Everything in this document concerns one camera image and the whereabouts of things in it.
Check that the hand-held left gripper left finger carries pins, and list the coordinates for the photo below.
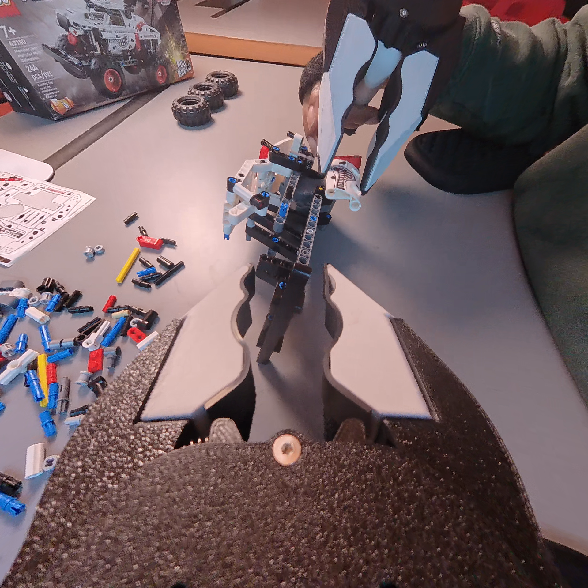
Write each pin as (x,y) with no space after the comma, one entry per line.
(197,363)

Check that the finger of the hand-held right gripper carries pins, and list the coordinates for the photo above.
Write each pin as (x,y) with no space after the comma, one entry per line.
(404,110)
(342,78)

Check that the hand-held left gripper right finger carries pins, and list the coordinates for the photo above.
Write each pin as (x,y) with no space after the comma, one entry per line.
(376,363)

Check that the white toothed toy panel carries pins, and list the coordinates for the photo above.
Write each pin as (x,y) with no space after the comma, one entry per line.
(342,181)

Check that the toy truck chassis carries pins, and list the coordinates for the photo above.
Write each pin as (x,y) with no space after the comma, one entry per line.
(280,239)

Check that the person's right forearm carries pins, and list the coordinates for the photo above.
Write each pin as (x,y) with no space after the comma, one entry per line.
(505,92)

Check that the grey desk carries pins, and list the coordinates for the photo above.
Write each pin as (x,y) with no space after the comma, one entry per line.
(436,275)

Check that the wooden board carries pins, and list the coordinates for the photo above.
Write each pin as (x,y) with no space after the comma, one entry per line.
(252,42)

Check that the black toy tyre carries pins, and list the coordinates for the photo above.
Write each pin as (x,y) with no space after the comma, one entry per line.
(216,99)
(229,85)
(183,117)

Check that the yellow toy axle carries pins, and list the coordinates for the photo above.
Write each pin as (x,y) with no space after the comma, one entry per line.
(127,265)

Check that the red toy beam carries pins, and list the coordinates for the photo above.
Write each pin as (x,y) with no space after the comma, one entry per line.
(150,243)

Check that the pile of small toy pieces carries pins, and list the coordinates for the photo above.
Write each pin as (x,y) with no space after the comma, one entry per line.
(46,335)

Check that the white sticker sheet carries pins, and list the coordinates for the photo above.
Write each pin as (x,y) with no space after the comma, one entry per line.
(36,216)

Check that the toy truck box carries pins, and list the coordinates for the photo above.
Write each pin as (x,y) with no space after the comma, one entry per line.
(92,50)

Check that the white book stand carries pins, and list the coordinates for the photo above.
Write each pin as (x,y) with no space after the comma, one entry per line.
(23,163)

